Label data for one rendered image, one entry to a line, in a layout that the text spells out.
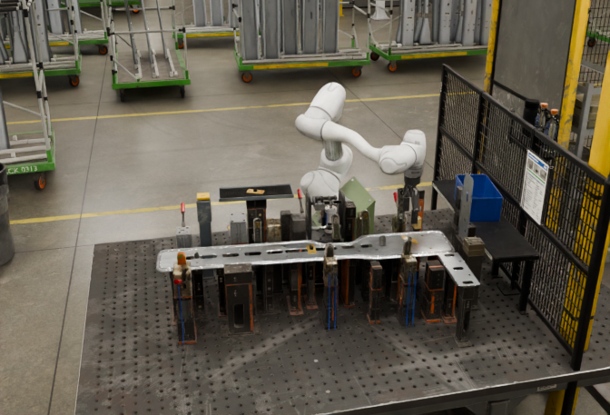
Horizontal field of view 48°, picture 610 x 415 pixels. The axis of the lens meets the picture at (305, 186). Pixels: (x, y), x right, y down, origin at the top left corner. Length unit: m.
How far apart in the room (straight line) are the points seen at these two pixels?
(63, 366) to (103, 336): 1.09
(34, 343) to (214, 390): 1.93
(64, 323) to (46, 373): 0.49
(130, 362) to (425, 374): 1.24
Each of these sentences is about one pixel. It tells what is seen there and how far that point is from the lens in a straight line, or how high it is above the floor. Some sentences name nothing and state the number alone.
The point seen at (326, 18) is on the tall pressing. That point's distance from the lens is 10.33.
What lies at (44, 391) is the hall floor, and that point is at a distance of 4.20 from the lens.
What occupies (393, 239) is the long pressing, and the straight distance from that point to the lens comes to 3.33.
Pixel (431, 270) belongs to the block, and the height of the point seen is 0.98.
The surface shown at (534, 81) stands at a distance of 5.50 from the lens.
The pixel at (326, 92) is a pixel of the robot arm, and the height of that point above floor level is 1.62.
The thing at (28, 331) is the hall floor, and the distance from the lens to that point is 4.71.
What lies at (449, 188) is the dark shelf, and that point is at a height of 1.03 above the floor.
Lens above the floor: 2.55
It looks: 23 degrees down
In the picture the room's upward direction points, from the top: straight up
